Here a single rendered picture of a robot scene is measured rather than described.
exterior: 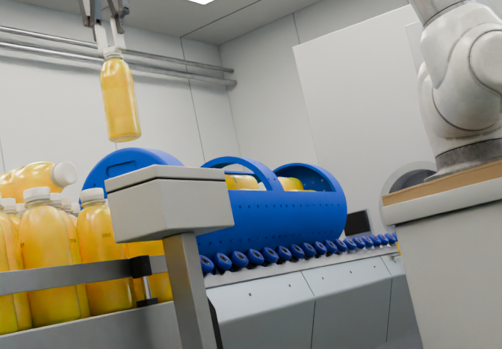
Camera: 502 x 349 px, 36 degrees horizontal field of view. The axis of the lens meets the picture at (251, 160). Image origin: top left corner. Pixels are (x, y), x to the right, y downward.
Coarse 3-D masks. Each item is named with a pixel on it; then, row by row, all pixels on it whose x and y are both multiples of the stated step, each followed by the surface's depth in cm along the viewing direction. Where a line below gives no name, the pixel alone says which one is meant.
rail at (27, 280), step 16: (160, 256) 133; (0, 272) 102; (16, 272) 104; (32, 272) 106; (48, 272) 109; (64, 272) 112; (80, 272) 114; (96, 272) 118; (112, 272) 121; (128, 272) 124; (160, 272) 131; (0, 288) 101; (16, 288) 103; (32, 288) 106; (48, 288) 109
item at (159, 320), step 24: (120, 312) 119; (144, 312) 122; (168, 312) 127; (216, 312) 139; (0, 336) 98; (24, 336) 99; (48, 336) 103; (72, 336) 107; (96, 336) 111; (120, 336) 115; (144, 336) 120; (168, 336) 125; (216, 336) 137
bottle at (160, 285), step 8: (160, 240) 136; (128, 248) 136; (136, 248) 134; (144, 248) 134; (152, 248) 134; (160, 248) 135; (128, 256) 136; (136, 280) 134; (152, 280) 133; (160, 280) 134; (168, 280) 134; (136, 288) 134; (152, 288) 133; (160, 288) 133; (168, 288) 134; (136, 296) 135; (152, 296) 133; (160, 296) 133; (168, 296) 134
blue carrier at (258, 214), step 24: (96, 168) 166; (120, 168) 164; (216, 168) 204; (264, 168) 197; (288, 168) 239; (312, 168) 231; (240, 192) 176; (264, 192) 187; (288, 192) 199; (312, 192) 212; (336, 192) 227; (240, 216) 174; (264, 216) 185; (288, 216) 196; (312, 216) 209; (336, 216) 224; (216, 240) 167; (240, 240) 177; (264, 240) 188; (288, 240) 200; (312, 240) 214
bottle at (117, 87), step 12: (108, 60) 168; (120, 60) 168; (108, 72) 165; (120, 72) 165; (108, 84) 165; (120, 84) 165; (132, 84) 167; (108, 96) 165; (120, 96) 164; (132, 96) 166; (108, 108) 164; (120, 108) 164; (132, 108) 165; (108, 120) 164; (120, 120) 163; (132, 120) 164; (108, 132) 164; (120, 132) 163; (132, 132) 163
